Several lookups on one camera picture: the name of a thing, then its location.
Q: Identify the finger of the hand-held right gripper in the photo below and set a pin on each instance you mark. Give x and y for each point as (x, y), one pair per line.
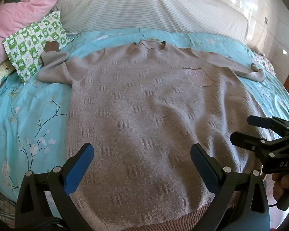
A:
(262, 122)
(248, 142)

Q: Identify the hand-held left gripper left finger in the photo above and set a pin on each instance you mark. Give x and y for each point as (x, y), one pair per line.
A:
(79, 170)

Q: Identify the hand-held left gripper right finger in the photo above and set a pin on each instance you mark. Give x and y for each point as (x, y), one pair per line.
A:
(204, 167)

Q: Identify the beige knit sweater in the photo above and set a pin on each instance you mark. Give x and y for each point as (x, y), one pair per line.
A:
(147, 125)

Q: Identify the person's right hand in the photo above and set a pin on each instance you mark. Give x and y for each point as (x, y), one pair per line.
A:
(277, 185)

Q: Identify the small-flowered pale sheet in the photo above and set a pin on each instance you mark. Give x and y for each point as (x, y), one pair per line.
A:
(265, 62)

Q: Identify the blue floral bed quilt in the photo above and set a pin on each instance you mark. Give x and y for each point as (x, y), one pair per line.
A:
(33, 115)

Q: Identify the plaid cloth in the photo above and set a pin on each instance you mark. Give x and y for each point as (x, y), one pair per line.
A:
(2, 204)

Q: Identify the green and white patterned pillow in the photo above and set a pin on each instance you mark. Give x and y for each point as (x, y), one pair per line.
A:
(29, 45)

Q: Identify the white striped pillow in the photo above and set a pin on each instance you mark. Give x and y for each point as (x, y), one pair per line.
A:
(147, 7)

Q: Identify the pink quilt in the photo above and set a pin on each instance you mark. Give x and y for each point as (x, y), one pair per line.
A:
(19, 9)

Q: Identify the wall socket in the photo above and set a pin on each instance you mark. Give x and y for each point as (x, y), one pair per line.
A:
(266, 20)

